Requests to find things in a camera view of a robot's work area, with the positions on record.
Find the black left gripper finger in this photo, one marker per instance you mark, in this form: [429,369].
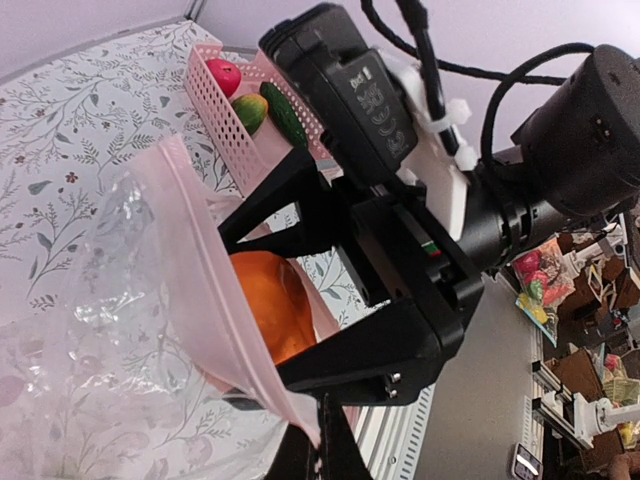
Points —
[336,458]

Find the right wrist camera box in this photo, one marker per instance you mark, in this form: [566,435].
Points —
[345,83]

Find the green yellow toy mango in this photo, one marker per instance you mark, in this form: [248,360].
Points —
[251,110]

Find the red toy apple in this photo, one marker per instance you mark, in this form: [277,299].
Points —
[226,74]

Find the floral patterned table mat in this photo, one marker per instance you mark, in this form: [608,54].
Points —
[67,129]

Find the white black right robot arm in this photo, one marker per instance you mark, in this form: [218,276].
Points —
[559,146]

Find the bag of toy food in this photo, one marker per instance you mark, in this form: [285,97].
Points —
[545,283]

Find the clear zip top bag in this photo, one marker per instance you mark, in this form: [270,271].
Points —
[128,347]

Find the pink perforated plastic basket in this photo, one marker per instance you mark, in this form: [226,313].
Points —
[248,158]

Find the aluminium front frame rail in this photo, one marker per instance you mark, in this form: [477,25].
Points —
[390,439]

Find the dark green toy cucumber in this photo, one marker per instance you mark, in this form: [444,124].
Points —
[283,115]

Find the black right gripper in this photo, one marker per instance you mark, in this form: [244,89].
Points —
[415,265]

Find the orange toy fruit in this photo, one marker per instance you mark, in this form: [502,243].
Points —
[278,301]

